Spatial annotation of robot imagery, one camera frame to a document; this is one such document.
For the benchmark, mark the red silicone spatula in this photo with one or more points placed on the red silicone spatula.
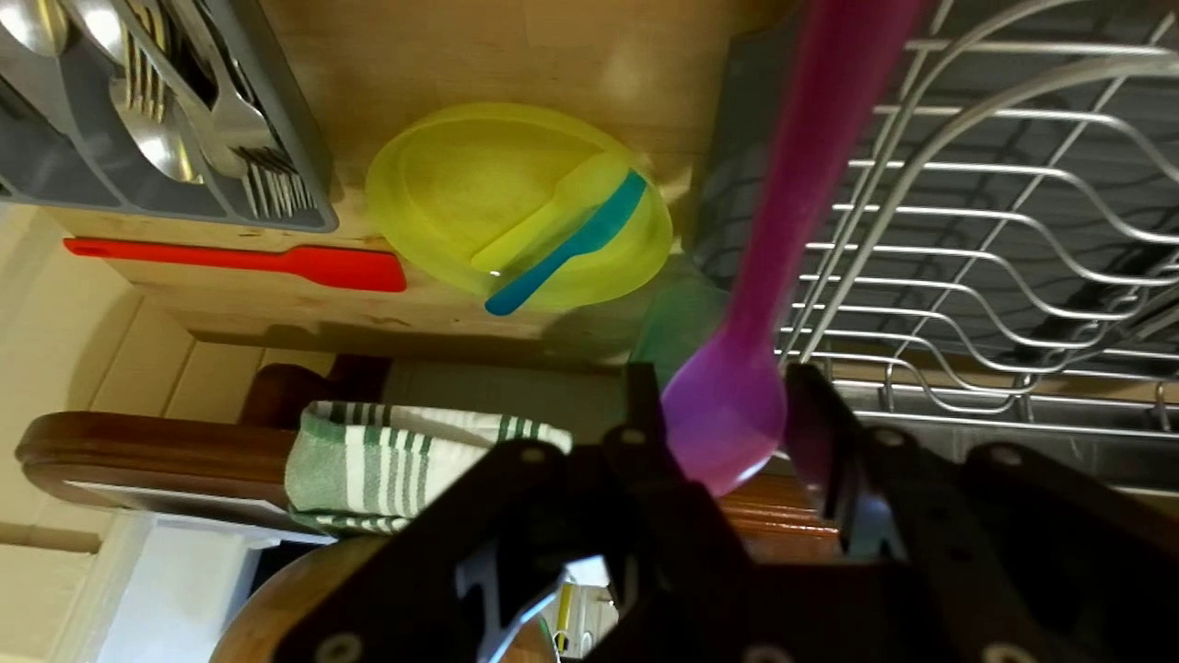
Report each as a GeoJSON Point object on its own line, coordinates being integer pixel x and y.
{"type": "Point", "coordinates": [330, 266]}

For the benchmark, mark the yellow-green plastic spoon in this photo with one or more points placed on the yellow-green plastic spoon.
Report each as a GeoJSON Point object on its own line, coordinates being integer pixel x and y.
{"type": "Point", "coordinates": [576, 191]}

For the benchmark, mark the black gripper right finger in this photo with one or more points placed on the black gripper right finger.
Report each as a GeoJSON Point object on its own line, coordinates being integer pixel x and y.
{"type": "Point", "coordinates": [821, 437]}

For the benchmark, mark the yellow-green plastic plate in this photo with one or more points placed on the yellow-green plastic plate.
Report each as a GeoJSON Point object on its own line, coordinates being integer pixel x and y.
{"type": "Point", "coordinates": [457, 180]}

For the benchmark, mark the striped green dish towel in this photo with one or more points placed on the striped green dish towel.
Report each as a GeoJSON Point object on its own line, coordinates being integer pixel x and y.
{"type": "Point", "coordinates": [370, 470]}

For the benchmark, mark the steel dish rack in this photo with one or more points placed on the steel dish rack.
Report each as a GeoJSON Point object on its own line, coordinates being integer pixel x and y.
{"type": "Point", "coordinates": [1001, 259]}

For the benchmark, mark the purple plastic spoon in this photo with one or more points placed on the purple plastic spoon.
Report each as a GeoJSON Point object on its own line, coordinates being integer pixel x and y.
{"type": "Point", "coordinates": [727, 405]}

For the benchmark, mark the teal plastic cup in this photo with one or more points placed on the teal plastic cup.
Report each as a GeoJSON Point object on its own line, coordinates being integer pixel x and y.
{"type": "Point", "coordinates": [678, 319]}

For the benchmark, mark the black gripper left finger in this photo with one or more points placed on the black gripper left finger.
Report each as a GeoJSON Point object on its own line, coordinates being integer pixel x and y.
{"type": "Point", "coordinates": [637, 446]}

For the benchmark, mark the grey cutlery tray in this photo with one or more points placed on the grey cutlery tray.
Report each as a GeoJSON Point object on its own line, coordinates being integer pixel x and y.
{"type": "Point", "coordinates": [166, 110]}

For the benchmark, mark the teal plastic spoon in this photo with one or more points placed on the teal plastic spoon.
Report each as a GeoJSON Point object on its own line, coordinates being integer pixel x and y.
{"type": "Point", "coordinates": [527, 263]}

